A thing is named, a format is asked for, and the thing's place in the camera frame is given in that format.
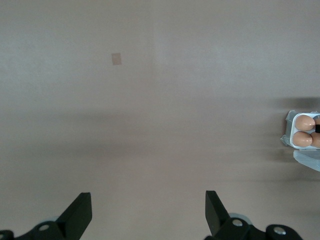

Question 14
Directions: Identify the small brown tape patch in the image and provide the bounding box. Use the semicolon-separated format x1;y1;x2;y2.
110;52;123;66

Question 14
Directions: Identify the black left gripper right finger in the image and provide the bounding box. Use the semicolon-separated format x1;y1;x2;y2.
205;190;251;240

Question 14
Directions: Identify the clear plastic egg box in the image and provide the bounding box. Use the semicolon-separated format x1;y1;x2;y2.
281;109;320;173

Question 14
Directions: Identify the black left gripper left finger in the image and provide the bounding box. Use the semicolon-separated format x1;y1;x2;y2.
32;191;93;240

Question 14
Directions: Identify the brown egg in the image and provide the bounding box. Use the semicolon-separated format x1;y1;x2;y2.
310;131;320;148
292;131;314;149
295;114;316;132

